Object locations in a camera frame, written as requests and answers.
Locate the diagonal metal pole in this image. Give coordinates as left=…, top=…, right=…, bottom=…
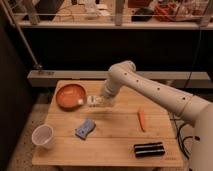
left=3, top=0, right=54, bottom=76

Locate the red object on shelf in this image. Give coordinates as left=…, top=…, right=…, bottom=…
left=154, top=3, right=176, bottom=22

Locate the orange ceramic bowl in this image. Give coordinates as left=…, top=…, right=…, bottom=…
left=56, top=84, right=86, bottom=110

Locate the black object on shelf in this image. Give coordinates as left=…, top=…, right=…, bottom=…
left=131, top=8, right=154, bottom=22

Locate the black striped eraser block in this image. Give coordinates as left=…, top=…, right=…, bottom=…
left=134, top=142, right=165, bottom=158

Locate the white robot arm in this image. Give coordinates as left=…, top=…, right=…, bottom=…
left=101, top=60, right=213, bottom=171

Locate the white plastic cup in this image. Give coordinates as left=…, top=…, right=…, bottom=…
left=31, top=124, right=54, bottom=149

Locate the wooden table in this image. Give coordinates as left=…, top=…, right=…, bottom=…
left=32, top=87, right=183, bottom=167

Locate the black cable on floor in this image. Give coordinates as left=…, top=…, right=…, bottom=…
left=171, top=114, right=194, bottom=160

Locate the grey metal rail beam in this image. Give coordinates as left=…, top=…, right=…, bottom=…
left=27, top=70, right=213, bottom=89

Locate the orange carrot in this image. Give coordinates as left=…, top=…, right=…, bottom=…
left=137, top=108, right=146, bottom=132

